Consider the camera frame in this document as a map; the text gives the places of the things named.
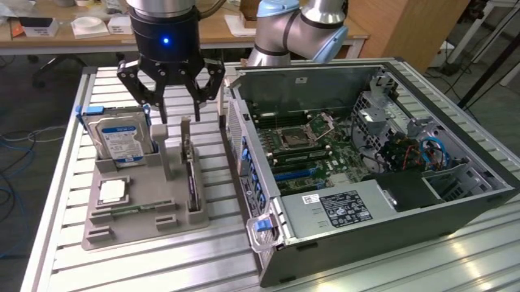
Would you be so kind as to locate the blue card retainer clip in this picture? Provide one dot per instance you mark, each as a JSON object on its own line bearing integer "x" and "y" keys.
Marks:
{"x": 261, "y": 196}
{"x": 245, "y": 154}
{"x": 257, "y": 185}
{"x": 245, "y": 142}

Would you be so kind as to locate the white floor box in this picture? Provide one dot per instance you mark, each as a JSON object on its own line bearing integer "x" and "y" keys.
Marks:
{"x": 440, "y": 57}

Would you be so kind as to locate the black RAM slot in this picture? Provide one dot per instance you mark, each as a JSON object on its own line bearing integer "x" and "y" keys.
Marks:
{"x": 297, "y": 165}

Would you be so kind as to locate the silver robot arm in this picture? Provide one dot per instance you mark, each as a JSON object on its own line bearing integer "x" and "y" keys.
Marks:
{"x": 280, "y": 30}

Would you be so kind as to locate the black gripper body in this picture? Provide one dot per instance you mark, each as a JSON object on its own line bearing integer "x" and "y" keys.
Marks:
{"x": 166, "y": 39}

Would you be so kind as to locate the CPU socket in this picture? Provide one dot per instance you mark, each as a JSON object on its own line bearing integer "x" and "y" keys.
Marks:
{"x": 294, "y": 138}

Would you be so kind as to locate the perforated metal disk bay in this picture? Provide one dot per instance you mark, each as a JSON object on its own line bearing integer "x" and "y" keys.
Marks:
{"x": 377, "y": 118}

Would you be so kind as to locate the grey part rack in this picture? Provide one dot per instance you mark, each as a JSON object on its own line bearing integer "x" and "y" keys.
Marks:
{"x": 162, "y": 188}

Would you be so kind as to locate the white paper booklet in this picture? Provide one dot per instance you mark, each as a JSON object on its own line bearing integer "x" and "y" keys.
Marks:
{"x": 240, "y": 27}

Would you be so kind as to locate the white table frame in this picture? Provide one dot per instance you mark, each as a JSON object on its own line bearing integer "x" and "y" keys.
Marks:
{"x": 510, "y": 70}

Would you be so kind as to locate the silver CPU chip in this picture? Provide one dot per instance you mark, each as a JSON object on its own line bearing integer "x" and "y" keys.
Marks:
{"x": 111, "y": 191}

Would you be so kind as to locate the blue expansion slot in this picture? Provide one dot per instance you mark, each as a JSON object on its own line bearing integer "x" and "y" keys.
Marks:
{"x": 298, "y": 175}

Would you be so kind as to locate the grey power supply unit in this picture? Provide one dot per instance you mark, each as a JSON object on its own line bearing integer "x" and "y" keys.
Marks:
{"x": 297, "y": 213}

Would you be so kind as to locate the green motherboard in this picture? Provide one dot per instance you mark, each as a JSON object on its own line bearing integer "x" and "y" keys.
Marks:
{"x": 341, "y": 149}

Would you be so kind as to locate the RAM stick with black chips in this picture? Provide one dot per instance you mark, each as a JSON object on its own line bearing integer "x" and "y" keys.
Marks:
{"x": 301, "y": 155}

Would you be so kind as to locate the open metal drive bay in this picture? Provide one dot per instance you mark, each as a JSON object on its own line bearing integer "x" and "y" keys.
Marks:
{"x": 459, "y": 185}

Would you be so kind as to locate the blue case latch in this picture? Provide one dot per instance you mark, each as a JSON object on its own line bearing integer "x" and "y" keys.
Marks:
{"x": 261, "y": 226}

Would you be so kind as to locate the wooden cabinet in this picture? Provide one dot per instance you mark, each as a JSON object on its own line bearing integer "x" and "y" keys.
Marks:
{"x": 407, "y": 30}

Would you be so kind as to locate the black plastic shroud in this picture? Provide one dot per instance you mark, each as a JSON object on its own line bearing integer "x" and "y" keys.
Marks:
{"x": 403, "y": 188}

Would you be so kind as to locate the black office chair base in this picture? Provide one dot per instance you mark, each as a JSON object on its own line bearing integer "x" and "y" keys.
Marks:
{"x": 52, "y": 64}

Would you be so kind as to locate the small white labelled box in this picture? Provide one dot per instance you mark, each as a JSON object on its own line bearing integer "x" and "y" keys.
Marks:
{"x": 119, "y": 27}

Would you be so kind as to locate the black stand pole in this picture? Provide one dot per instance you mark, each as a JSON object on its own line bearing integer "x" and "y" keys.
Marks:
{"x": 490, "y": 61}

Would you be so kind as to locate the hard disk in blue carrier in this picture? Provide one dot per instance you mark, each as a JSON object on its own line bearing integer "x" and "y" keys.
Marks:
{"x": 119, "y": 137}

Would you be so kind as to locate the black open PC case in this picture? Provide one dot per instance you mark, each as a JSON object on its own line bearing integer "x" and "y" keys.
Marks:
{"x": 365, "y": 249}

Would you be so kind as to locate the white square dish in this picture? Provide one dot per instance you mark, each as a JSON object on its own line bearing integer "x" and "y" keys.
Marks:
{"x": 90, "y": 29}

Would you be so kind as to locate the brown cardboard box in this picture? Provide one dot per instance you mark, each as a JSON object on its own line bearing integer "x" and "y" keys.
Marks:
{"x": 249, "y": 10}

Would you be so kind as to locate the green RAM stick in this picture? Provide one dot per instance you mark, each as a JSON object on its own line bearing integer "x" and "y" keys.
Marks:
{"x": 134, "y": 209}

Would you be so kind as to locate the graphics card with metal bracket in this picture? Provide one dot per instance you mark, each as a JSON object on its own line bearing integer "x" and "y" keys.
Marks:
{"x": 193, "y": 182}

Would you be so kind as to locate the white box with dark top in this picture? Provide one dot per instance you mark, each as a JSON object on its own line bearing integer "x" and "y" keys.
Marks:
{"x": 38, "y": 29}

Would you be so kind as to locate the white paper label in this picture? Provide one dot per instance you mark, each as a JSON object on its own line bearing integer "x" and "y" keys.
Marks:
{"x": 133, "y": 41}

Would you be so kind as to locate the wooden desk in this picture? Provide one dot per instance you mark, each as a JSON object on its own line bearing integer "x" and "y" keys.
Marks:
{"x": 60, "y": 42}

